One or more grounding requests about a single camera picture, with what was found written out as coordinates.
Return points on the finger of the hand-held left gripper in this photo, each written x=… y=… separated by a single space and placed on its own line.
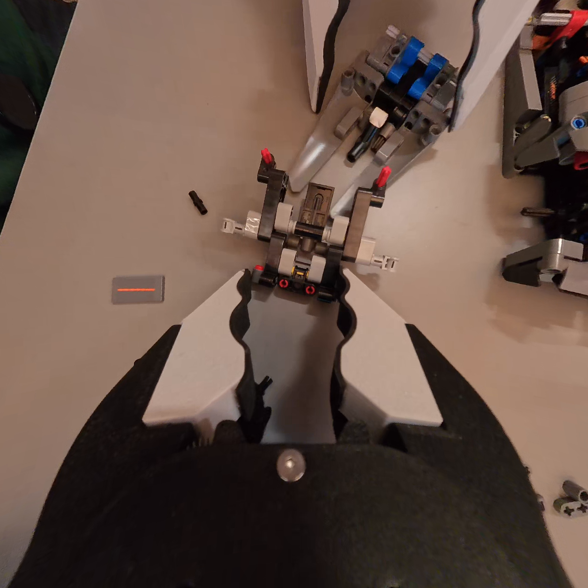
x=314 y=46
x=496 y=46

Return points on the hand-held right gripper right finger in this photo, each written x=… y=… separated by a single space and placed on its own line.
x=390 y=372

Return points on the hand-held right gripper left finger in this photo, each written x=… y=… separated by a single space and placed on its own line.
x=197 y=367

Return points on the grey blue lego panel assembly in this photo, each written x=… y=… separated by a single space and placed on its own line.
x=317 y=151

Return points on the black grey lego subassembly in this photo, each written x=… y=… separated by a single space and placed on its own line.
x=271 y=202

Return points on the black lego pin connector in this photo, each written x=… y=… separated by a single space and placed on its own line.
x=264 y=386

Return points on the large lego car chassis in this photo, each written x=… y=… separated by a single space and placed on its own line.
x=565 y=115

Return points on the black lego pin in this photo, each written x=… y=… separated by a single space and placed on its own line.
x=198 y=202

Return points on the dark grey lego bush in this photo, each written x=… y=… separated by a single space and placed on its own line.
x=576 y=491

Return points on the grey two-hole lego liftarm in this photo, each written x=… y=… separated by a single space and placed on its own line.
x=572 y=509

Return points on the grey tile orange stripe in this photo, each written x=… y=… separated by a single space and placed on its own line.
x=138 y=289

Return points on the person's green clothing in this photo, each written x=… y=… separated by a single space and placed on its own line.
x=18 y=36

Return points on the dark round badge reel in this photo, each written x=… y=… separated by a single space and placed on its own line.
x=16 y=103

